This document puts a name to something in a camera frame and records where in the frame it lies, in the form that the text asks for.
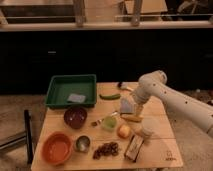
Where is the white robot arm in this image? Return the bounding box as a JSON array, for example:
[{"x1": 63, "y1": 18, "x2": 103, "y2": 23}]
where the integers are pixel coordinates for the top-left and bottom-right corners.
[{"x1": 132, "y1": 70, "x2": 213, "y2": 138}]

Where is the orange bowl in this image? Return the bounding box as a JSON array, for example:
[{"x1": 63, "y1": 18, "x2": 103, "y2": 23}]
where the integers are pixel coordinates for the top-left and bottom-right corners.
[{"x1": 41, "y1": 131, "x2": 73, "y2": 166}]

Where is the yellow banana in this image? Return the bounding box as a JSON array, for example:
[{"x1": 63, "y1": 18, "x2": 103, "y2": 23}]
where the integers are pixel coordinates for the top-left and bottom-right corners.
[{"x1": 120, "y1": 114, "x2": 143, "y2": 122}]

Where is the white lidded jar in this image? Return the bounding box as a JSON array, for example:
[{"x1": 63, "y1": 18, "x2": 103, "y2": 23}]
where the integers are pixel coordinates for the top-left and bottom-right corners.
[{"x1": 141, "y1": 118, "x2": 156, "y2": 136}]

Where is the green chili pepper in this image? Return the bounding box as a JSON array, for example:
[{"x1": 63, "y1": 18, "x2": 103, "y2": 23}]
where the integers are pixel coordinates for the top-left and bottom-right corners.
[{"x1": 99, "y1": 94, "x2": 121, "y2": 100}]

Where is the red yellow apple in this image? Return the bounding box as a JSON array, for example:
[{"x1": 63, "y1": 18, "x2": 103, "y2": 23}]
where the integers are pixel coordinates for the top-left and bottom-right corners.
[{"x1": 117, "y1": 124, "x2": 131, "y2": 139}]

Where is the green cup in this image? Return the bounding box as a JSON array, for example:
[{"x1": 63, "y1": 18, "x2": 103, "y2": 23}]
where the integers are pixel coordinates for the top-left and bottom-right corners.
[{"x1": 101, "y1": 116, "x2": 117, "y2": 131}]

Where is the metal fork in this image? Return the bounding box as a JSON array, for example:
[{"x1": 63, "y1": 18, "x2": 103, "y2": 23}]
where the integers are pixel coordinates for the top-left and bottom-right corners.
[{"x1": 91, "y1": 111, "x2": 119, "y2": 127}]

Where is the bunch of dark grapes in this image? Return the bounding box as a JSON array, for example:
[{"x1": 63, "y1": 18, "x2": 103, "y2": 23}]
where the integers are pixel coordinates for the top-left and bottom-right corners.
[{"x1": 93, "y1": 142, "x2": 119, "y2": 159}]

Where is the grey sponge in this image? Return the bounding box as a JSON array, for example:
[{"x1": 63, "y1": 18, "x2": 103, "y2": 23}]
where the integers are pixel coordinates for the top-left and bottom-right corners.
[{"x1": 68, "y1": 94, "x2": 86, "y2": 103}]

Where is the small metal cup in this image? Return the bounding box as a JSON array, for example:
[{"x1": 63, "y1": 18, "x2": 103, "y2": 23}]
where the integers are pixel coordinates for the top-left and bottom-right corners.
[{"x1": 75, "y1": 135, "x2": 90, "y2": 152}]

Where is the green plastic tray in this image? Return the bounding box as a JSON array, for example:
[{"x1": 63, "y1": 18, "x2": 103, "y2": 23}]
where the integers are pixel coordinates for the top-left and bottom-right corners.
[{"x1": 45, "y1": 74, "x2": 97, "y2": 109}]

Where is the black metal stand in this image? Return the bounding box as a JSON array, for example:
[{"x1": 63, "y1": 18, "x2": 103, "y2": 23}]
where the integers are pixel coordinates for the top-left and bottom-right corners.
[{"x1": 0, "y1": 110, "x2": 34, "y2": 164}]

